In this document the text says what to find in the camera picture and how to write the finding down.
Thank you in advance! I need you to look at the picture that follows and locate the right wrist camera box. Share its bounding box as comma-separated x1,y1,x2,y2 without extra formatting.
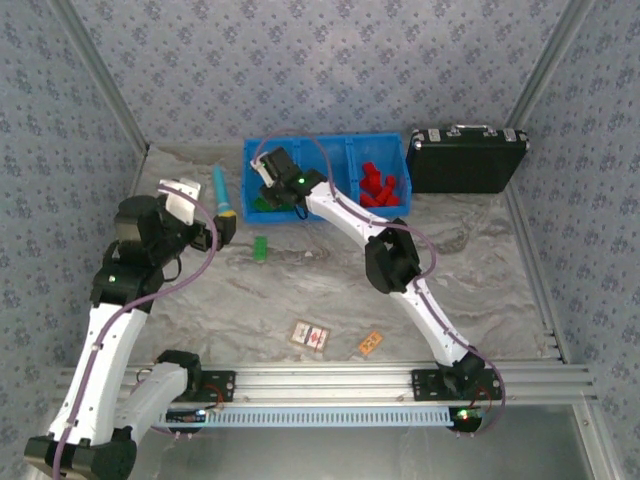
251,158,275,190

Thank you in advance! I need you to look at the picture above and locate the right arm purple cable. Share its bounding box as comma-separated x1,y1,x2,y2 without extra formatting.
252,128,507,439

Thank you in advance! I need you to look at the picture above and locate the aluminium frame post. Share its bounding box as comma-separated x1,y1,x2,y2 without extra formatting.
503,0,597,132
47,0,152,154

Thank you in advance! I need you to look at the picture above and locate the black hard case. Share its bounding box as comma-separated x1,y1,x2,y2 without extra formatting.
405,123,530,195

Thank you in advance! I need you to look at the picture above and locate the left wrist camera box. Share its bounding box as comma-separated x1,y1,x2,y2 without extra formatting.
157,177,203,227

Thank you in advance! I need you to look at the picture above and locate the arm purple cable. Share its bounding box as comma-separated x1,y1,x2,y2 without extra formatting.
52,182,221,480
252,128,507,439

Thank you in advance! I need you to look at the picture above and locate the red patterned card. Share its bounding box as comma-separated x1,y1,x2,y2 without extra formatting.
288,318,331,355

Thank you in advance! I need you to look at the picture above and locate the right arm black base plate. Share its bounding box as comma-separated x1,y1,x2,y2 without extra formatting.
410,368,504,402

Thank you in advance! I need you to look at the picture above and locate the aluminium mounting rail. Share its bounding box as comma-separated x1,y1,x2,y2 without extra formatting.
54,363,599,405

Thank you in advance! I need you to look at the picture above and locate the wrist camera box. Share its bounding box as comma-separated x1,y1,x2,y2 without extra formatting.
157,177,203,227
251,158,275,190

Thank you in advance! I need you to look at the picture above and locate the teal marker pen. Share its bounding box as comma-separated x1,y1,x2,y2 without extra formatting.
213,166,234,214

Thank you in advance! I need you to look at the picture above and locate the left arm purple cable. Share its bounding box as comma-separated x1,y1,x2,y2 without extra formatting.
52,182,221,480

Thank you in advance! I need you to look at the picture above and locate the blue three-compartment bin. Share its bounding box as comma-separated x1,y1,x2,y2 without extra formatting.
243,132,414,224

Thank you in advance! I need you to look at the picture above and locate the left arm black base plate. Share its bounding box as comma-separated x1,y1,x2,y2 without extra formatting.
197,369,237,404

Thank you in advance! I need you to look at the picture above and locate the light blue slotted cable duct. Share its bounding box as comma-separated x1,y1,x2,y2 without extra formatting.
149,405,454,429

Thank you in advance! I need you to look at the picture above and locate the small orange printed tile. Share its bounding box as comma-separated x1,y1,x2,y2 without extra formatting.
357,330,384,357

